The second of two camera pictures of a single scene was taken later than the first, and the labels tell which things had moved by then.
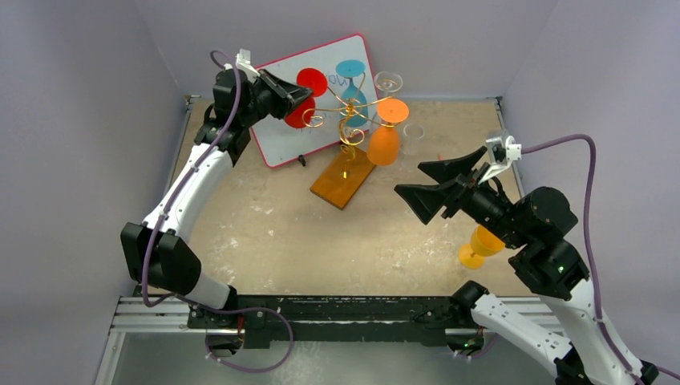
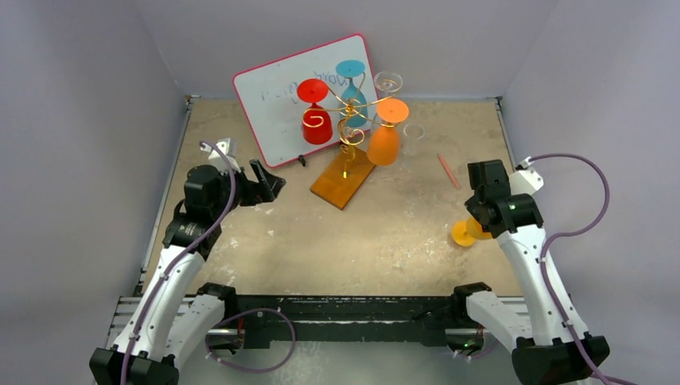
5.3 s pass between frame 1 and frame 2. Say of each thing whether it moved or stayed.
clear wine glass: stayed
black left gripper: moved
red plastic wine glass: moved
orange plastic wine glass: stayed
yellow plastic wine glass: moved
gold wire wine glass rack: stayed
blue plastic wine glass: stayed
